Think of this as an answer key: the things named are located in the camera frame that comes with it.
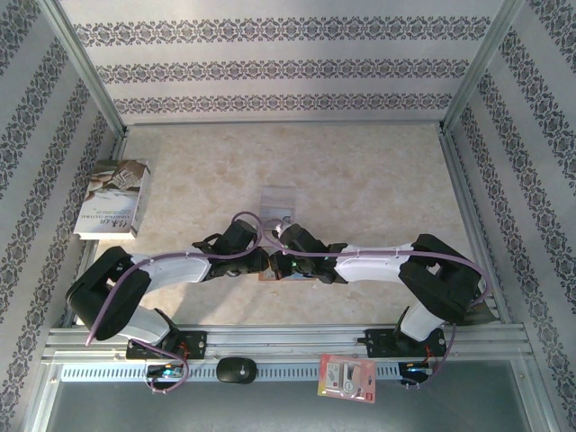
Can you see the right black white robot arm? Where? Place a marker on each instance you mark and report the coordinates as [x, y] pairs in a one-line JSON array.
[[436, 279]]

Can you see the aluminium mounting rail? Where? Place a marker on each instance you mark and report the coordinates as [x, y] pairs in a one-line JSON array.
[[288, 342]]

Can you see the silver credit card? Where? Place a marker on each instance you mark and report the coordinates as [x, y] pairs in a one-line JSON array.
[[274, 209], [281, 218]]

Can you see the clear plastic card tray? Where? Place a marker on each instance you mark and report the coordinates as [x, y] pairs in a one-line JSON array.
[[278, 195]]

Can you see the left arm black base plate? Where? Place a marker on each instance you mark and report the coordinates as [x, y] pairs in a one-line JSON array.
[[198, 344]]

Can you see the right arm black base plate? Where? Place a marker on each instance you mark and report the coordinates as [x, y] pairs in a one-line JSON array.
[[378, 344]]

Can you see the red USB blister pack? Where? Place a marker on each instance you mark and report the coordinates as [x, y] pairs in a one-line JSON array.
[[346, 378]]

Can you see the white paperback book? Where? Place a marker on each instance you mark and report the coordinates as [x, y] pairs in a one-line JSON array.
[[112, 193]]

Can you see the aluminium frame post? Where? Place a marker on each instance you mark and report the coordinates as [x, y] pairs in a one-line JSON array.
[[481, 67], [85, 67]]

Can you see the black computer mouse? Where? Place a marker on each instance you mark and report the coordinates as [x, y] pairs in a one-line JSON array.
[[234, 371]]

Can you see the tan leather card holder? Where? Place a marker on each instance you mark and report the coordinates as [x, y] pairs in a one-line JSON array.
[[263, 276]]

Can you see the aluminium rear rail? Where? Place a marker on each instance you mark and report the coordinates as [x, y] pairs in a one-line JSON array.
[[283, 123]]

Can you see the aluminium side rail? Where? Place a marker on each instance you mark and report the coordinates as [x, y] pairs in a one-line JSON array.
[[118, 148], [461, 180]]

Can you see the grey metal shelf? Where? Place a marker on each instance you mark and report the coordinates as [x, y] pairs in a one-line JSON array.
[[270, 409]]

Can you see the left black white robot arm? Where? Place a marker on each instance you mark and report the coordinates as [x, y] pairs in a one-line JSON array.
[[103, 301]]

